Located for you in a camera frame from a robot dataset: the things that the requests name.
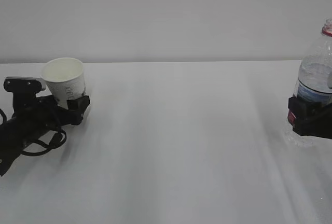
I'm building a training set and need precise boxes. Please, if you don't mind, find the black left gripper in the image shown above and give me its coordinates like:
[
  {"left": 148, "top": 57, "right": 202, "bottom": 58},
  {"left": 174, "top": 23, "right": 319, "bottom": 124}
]
[{"left": 10, "top": 94, "right": 90, "bottom": 144}]

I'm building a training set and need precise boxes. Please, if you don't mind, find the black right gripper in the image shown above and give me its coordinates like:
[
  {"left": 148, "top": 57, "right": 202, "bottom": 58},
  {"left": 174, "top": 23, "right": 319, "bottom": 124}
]
[{"left": 287, "top": 96, "right": 331, "bottom": 139}]

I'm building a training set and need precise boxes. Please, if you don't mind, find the white paper cup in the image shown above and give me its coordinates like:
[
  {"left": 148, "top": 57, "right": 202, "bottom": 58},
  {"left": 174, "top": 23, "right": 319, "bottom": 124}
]
[{"left": 40, "top": 58, "right": 86, "bottom": 109}]

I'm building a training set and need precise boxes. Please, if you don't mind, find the clear water bottle red label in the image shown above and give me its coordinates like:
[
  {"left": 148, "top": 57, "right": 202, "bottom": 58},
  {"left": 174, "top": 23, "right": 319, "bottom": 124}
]
[{"left": 285, "top": 18, "right": 331, "bottom": 147}]

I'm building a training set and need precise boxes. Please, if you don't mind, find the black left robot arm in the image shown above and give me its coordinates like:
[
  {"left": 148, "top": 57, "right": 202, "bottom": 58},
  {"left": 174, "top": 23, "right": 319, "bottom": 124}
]
[{"left": 1, "top": 95, "right": 90, "bottom": 176}]

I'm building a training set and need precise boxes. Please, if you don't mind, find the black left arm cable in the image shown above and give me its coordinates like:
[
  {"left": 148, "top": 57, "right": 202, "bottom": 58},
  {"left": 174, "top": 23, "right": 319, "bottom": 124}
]
[{"left": 0, "top": 104, "right": 67, "bottom": 157}]

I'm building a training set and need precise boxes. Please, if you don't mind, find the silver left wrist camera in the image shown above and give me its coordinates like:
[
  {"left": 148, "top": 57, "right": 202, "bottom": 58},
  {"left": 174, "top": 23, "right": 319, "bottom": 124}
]
[{"left": 4, "top": 77, "right": 46, "bottom": 94}]

